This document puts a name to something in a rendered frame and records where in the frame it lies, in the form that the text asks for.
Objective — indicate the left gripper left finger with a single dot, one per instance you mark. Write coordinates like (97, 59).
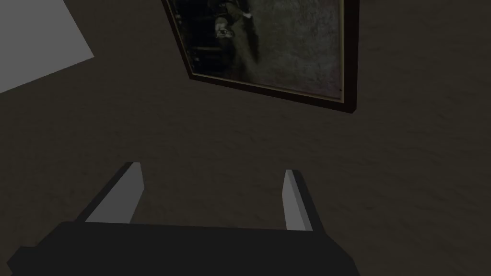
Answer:
(117, 199)

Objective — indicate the dark framed wall picture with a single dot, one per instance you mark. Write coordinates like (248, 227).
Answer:
(276, 46)

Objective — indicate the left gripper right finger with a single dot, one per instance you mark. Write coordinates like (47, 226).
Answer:
(297, 207)

